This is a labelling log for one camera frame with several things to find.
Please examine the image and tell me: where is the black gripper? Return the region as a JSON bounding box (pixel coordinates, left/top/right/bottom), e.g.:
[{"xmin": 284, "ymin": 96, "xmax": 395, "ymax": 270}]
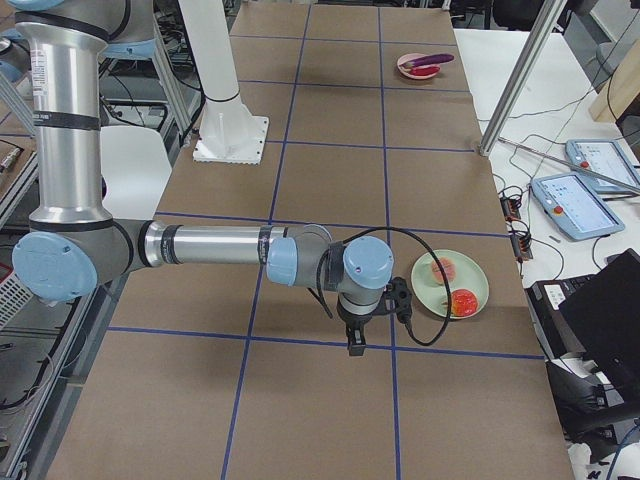
[{"xmin": 337, "ymin": 277, "xmax": 413, "ymax": 357}]

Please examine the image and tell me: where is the red pomegranate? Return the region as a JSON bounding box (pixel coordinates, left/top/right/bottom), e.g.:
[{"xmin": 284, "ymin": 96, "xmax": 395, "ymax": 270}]
[{"xmin": 441, "ymin": 289, "xmax": 479, "ymax": 318}]

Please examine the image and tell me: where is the yellow pink peach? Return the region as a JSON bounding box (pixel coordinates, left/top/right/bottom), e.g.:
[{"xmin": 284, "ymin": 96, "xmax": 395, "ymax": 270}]
[{"xmin": 430, "ymin": 257, "xmax": 457, "ymax": 285}]

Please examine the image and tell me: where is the red chili pepper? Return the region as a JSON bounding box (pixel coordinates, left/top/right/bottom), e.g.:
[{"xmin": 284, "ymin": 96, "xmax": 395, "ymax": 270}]
[{"xmin": 407, "ymin": 65, "xmax": 441, "ymax": 80}]

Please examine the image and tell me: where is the purple eggplant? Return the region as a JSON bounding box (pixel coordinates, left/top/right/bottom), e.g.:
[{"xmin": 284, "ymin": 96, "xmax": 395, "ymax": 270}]
[{"xmin": 401, "ymin": 53, "xmax": 455, "ymax": 70}]

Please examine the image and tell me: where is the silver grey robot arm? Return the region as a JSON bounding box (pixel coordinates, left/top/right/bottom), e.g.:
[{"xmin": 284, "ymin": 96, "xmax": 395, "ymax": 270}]
[{"xmin": 12, "ymin": 1, "xmax": 412, "ymax": 356}]

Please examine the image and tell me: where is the mint green plate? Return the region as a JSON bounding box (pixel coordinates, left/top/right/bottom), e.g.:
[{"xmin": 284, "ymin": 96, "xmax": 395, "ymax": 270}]
[{"xmin": 411, "ymin": 249, "xmax": 489, "ymax": 317}]

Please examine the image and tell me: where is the orange terminal block strip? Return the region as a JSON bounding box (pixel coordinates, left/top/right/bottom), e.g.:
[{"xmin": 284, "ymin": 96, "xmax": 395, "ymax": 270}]
[{"xmin": 499, "ymin": 195, "xmax": 533, "ymax": 263}]

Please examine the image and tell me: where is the black laptop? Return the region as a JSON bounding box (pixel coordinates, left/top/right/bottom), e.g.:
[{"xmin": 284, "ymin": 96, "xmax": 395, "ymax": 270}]
[{"xmin": 526, "ymin": 248, "xmax": 639, "ymax": 387}]

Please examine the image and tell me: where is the blue teach pendant near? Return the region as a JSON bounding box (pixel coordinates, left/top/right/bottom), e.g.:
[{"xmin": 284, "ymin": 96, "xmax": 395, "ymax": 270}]
[{"xmin": 531, "ymin": 173, "xmax": 625, "ymax": 241}]

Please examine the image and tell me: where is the blue teach pendant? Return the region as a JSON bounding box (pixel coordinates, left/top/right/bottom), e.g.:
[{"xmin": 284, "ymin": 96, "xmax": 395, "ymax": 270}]
[
  {"xmin": 565, "ymin": 139, "xmax": 639, "ymax": 188},
  {"xmin": 531, "ymin": 173, "xmax": 625, "ymax": 241}
]

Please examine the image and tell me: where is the white plastic chair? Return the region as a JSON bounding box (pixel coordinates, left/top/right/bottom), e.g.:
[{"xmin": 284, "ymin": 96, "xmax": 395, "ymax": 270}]
[{"xmin": 100, "ymin": 125, "xmax": 172, "ymax": 220}]

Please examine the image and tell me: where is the pink plate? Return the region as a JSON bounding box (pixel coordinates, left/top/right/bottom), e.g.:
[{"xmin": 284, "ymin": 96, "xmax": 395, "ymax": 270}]
[{"xmin": 396, "ymin": 53, "xmax": 441, "ymax": 80}]

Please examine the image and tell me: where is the blue teach pendant far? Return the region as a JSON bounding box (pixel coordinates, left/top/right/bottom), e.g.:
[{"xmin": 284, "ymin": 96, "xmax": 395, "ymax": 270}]
[{"xmin": 565, "ymin": 139, "xmax": 639, "ymax": 188}]

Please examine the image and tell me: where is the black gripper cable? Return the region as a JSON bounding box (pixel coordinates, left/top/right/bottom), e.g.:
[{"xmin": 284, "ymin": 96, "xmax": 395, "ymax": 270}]
[{"xmin": 307, "ymin": 227, "xmax": 454, "ymax": 347}]

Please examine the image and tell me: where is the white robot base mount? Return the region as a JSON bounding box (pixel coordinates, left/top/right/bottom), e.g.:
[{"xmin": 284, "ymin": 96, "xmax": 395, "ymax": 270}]
[{"xmin": 179, "ymin": 0, "xmax": 269, "ymax": 165}]

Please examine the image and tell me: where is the white wire basket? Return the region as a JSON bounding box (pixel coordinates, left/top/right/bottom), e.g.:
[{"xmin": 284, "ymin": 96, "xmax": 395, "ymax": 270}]
[{"xmin": 0, "ymin": 264, "xmax": 33, "ymax": 328}]

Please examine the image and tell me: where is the aluminium frame post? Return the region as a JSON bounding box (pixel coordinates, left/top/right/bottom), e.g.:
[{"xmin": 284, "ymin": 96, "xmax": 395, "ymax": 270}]
[{"xmin": 478, "ymin": 0, "xmax": 567, "ymax": 157}]

